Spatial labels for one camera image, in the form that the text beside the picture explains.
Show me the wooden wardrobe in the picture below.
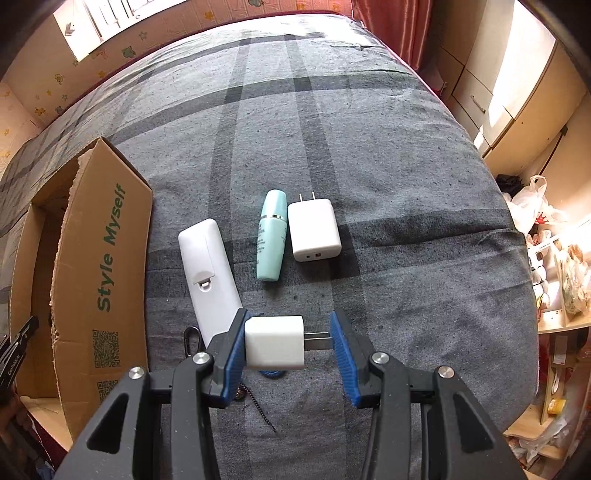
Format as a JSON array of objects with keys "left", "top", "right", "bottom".
[{"left": 429, "top": 18, "right": 591, "bottom": 185}]

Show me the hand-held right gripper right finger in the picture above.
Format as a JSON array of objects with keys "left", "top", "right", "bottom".
[{"left": 329, "top": 310, "right": 532, "bottom": 480}]

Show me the white plastic bag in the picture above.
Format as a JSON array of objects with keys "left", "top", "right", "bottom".
[{"left": 503, "top": 175, "right": 568, "bottom": 236}]

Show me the small white charger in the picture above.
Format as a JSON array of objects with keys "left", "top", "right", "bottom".
[{"left": 244, "top": 316, "right": 333, "bottom": 372}]

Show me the red curtain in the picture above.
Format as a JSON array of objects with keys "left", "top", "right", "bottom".
[{"left": 351, "top": 0, "right": 444, "bottom": 70}]

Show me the black carabiner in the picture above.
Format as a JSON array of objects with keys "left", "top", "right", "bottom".
[{"left": 184, "top": 326, "right": 204, "bottom": 358}]

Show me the large white charger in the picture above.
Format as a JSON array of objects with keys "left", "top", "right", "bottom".
[{"left": 287, "top": 191, "right": 342, "bottom": 264}]

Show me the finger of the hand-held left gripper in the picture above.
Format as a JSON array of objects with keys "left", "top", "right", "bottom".
[{"left": 0, "top": 316, "right": 40, "bottom": 385}]

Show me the dark cloth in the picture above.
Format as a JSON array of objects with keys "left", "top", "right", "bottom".
[{"left": 495, "top": 173, "right": 525, "bottom": 197}]

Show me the white remote control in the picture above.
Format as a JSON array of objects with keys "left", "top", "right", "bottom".
[{"left": 178, "top": 218, "right": 244, "bottom": 347}]

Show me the grey plaid bedsheet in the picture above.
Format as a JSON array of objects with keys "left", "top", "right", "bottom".
[{"left": 0, "top": 11, "right": 541, "bottom": 480}]

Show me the brown cardboard box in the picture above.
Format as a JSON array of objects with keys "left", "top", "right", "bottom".
[{"left": 9, "top": 136, "right": 154, "bottom": 444}]

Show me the window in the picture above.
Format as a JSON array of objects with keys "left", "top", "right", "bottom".
[{"left": 53, "top": 0, "right": 162, "bottom": 61}]

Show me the teal cosmetic bottle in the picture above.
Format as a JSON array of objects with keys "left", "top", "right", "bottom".
[{"left": 256, "top": 189, "right": 289, "bottom": 282}]

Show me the wooden shelf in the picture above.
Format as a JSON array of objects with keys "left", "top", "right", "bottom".
[{"left": 503, "top": 222, "right": 591, "bottom": 462}]

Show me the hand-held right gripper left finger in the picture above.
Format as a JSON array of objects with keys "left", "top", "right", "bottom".
[{"left": 53, "top": 308, "right": 252, "bottom": 480}]

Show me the black braided cord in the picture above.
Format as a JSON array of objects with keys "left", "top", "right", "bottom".
[{"left": 240, "top": 383, "right": 278, "bottom": 435}]

